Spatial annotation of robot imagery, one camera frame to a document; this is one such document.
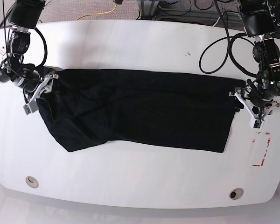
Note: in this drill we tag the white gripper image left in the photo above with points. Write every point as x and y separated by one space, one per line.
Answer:
46 86

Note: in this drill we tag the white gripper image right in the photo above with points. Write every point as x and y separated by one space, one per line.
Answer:
256 107

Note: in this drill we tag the black t-shirt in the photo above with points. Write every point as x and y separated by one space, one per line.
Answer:
87 108

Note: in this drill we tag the red tape rectangle marking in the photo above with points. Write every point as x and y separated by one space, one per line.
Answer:
260 146

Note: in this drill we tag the right table cable grommet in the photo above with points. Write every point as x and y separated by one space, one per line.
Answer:
236 194

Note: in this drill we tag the table cable grommet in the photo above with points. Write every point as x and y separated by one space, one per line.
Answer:
32 182
236 194

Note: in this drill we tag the left table cable grommet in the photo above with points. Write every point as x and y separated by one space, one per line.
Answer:
32 182

